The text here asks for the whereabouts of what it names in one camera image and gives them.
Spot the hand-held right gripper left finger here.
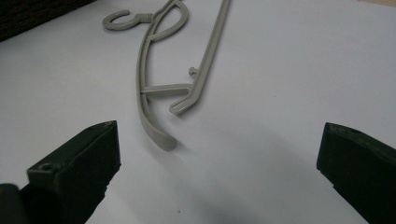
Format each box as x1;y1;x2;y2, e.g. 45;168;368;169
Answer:
18;119;122;224

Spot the white table mat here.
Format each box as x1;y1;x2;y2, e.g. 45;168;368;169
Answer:
0;0;396;224

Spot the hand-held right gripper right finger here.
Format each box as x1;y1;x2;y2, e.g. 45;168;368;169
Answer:
316;121;396;224

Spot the grey plastic clothes hanger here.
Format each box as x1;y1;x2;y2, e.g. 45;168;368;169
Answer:
101;0;233;153

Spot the brown woven basket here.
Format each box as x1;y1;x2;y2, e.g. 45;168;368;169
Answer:
0;0;96;43

